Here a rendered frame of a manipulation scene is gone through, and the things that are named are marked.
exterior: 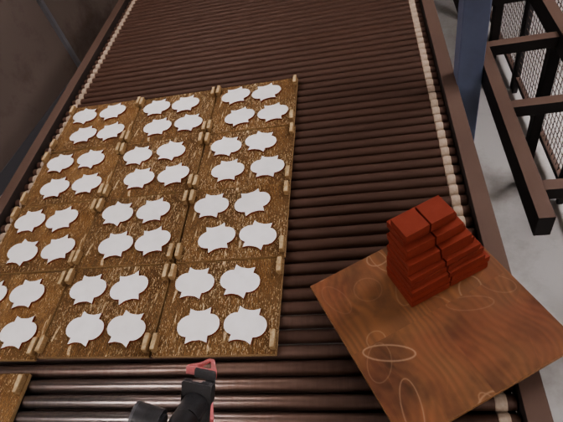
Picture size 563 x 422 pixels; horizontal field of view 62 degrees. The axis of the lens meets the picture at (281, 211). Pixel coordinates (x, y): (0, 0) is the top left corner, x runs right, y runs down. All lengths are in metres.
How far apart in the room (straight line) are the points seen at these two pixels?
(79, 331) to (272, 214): 0.79
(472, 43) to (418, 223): 1.08
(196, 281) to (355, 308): 0.59
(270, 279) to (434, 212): 0.64
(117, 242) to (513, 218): 2.10
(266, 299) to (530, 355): 0.77
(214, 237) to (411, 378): 0.87
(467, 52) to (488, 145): 1.30
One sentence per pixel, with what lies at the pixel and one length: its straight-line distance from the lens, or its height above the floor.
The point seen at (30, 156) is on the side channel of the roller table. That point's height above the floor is 0.95.
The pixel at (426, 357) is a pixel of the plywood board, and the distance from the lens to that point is 1.32.
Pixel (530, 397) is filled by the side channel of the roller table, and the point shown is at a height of 0.95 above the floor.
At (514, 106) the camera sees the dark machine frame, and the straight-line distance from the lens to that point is 2.02.
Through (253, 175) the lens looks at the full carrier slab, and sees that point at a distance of 1.94.
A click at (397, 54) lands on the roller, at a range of 2.48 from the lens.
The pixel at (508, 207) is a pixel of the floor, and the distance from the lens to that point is 2.99.
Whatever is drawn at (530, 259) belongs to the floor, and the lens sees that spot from 2.79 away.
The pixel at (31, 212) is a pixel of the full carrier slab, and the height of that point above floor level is 0.95.
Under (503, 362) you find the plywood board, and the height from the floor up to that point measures 1.04.
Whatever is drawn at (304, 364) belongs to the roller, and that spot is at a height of 0.92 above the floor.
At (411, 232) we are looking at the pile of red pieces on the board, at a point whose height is 1.32.
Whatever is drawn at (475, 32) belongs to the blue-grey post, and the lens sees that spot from 2.08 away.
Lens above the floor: 2.26
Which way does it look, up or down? 48 degrees down
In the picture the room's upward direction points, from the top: 18 degrees counter-clockwise
